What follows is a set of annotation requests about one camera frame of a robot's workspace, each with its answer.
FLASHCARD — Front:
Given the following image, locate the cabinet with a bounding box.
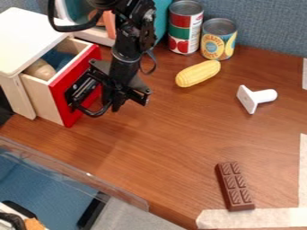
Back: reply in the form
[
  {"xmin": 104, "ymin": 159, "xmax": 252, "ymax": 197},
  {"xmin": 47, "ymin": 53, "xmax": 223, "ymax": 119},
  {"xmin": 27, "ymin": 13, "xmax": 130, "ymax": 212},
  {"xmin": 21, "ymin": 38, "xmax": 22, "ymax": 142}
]
[{"xmin": 0, "ymin": 6, "xmax": 76, "ymax": 121}]

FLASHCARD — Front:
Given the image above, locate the beige toy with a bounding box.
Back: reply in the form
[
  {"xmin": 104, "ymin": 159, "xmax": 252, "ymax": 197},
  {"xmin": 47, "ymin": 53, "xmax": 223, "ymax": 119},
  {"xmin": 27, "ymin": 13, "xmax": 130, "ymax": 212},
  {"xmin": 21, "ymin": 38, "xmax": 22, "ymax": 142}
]
[{"xmin": 22, "ymin": 57, "xmax": 58, "ymax": 82}]

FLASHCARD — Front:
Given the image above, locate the yellow toy corn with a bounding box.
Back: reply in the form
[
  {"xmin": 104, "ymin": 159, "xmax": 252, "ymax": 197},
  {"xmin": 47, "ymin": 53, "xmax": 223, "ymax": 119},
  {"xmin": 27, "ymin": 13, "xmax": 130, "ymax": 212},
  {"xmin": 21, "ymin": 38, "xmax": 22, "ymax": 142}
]
[{"xmin": 173, "ymin": 59, "xmax": 223, "ymax": 89}]

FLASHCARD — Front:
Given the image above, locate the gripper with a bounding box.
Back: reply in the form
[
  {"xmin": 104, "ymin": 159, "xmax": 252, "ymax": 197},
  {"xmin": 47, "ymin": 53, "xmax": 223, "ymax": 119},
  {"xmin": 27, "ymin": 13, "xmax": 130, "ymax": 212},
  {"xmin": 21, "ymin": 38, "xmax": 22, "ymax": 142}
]
[{"xmin": 87, "ymin": 58, "xmax": 154, "ymax": 113}]

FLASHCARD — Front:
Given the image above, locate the brown toy chocolate bar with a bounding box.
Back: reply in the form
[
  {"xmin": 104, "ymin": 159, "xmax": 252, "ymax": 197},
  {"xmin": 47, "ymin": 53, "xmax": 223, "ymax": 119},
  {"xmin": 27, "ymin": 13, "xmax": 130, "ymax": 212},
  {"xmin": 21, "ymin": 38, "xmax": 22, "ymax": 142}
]
[{"xmin": 213, "ymin": 161, "xmax": 257, "ymax": 213}]

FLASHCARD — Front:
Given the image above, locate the yellow pineapple can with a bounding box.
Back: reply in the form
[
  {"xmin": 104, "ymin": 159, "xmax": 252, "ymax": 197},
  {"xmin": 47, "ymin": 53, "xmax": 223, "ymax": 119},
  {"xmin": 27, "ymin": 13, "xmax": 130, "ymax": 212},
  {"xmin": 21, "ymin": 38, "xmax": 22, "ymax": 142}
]
[{"xmin": 198, "ymin": 17, "xmax": 239, "ymax": 62}]

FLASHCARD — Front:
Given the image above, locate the white toy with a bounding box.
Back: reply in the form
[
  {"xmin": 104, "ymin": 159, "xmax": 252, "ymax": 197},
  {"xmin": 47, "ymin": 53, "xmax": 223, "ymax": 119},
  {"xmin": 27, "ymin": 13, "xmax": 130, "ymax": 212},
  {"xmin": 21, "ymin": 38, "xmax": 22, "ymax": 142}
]
[{"xmin": 234, "ymin": 84, "xmax": 280, "ymax": 116}]

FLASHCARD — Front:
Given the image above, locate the blue cloth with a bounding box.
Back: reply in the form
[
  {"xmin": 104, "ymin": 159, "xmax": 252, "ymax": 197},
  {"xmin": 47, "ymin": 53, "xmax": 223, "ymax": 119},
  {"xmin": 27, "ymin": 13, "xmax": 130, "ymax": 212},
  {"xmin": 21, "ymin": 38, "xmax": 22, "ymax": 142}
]
[{"xmin": 40, "ymin": 48, "xmax": 77, "ymax": 73}]

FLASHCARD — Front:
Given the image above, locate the red tomato can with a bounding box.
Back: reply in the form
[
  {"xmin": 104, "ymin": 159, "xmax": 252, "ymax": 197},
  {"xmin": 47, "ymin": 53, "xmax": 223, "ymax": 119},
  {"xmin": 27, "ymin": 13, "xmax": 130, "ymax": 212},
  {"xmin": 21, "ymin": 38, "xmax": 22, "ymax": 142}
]
[{"xmin": 166, "ymin": 0, "xmax": 206, "ymax": 56}]

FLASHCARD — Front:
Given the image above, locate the drawer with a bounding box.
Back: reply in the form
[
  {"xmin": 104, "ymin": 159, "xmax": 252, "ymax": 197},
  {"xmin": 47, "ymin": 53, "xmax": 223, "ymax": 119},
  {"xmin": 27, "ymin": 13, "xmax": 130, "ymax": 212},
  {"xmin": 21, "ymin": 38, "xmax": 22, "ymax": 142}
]
[{"xmin": 19, "ymin": 37, "xmax": 114, "ymax": 128}]

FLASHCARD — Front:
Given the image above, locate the teal and white toy appliance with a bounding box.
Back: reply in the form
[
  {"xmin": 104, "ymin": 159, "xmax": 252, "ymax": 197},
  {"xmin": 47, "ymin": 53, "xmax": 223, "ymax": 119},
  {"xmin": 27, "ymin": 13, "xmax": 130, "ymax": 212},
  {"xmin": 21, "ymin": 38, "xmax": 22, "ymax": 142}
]
[{"xmin": 52, "ymin": 0, "xmax": 174, "ymax": 48}]

